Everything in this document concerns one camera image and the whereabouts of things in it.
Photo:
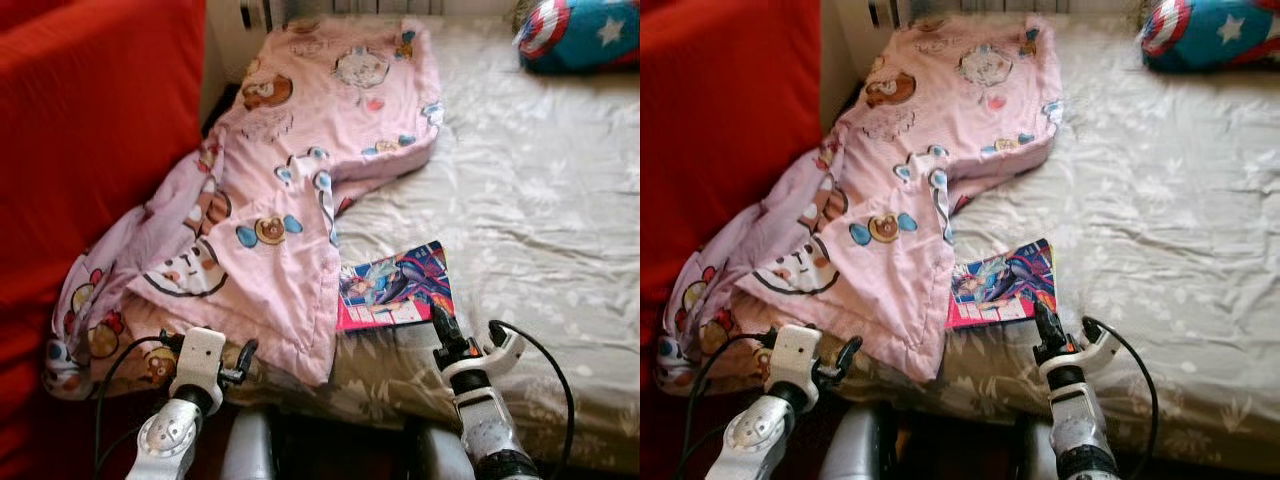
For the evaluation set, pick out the blue shield print pillow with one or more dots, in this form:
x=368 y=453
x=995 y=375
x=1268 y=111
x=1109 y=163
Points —
x=1215 y=35
x=585 y=35

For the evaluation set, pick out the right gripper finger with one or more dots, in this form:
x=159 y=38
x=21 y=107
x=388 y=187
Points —
x=1048 y=324
x=446 y=328

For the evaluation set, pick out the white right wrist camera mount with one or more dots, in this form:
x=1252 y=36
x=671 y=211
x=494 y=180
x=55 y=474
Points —
x=505 y=350
x=1100 y=347

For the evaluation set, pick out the bed with grey leaf sheet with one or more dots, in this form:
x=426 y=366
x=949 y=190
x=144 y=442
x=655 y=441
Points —
x=520 y=230
x=1150 y=230

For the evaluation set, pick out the white radiator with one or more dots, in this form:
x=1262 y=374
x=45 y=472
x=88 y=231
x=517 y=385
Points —
x=350 y=5
x=960 y=5

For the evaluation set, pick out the large red cushion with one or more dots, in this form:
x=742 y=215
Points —
x=720 y=150
x=90 y=150

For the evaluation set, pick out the pink cartoon print blanket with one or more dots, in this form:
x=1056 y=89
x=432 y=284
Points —
x=900 y=180
x=280 y=180

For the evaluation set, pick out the colourful comic book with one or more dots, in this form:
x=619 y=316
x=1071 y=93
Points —
x=1000 y=285
x=395 y=285

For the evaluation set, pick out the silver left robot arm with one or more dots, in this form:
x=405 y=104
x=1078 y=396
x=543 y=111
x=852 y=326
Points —
x=165 y=440
x=750 y=440

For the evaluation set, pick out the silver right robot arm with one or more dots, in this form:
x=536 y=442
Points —
x=490 y=430
x=1085 y=430

